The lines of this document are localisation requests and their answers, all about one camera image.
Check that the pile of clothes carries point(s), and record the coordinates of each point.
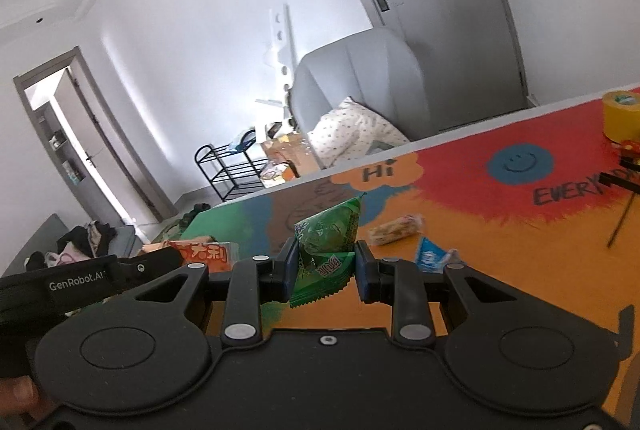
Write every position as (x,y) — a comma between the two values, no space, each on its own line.
(80,237)

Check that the open white door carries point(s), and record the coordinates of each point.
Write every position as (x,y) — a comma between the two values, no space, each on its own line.
(100,135)

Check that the green snack packet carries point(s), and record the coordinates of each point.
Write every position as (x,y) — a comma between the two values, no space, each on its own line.
(325,230)

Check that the person's left hand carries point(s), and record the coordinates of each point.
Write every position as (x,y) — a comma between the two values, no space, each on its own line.
(17,395)

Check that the beige snack bar packet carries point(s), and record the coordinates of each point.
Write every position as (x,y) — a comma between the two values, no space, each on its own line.
(395,229)

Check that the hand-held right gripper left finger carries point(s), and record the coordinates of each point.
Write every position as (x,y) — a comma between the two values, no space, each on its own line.
(290,267)

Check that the blue bag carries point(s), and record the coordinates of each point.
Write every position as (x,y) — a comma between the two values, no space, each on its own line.
(242,141)

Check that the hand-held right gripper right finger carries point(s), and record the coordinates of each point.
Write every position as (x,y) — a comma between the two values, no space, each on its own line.
(364,275)

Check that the grey armchair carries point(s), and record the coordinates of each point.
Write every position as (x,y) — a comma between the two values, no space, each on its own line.
(360,70)

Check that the orange snack packet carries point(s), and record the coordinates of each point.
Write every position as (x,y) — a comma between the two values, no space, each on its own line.
(200,255)

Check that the yellow tape roll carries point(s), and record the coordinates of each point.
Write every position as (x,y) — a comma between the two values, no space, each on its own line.
(622,115)

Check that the grey door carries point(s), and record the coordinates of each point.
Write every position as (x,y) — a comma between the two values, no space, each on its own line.
(440,20)

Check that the open cardboard box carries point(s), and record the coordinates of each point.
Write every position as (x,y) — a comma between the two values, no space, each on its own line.
(295,155)

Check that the small blue snack packet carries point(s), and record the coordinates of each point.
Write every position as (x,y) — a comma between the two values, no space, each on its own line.
(430,255)

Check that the grey sofa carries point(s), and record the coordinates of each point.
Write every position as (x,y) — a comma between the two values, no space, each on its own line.
(45,230)

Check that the white dotted pillow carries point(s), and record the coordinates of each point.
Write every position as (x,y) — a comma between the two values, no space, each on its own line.
(350,130)

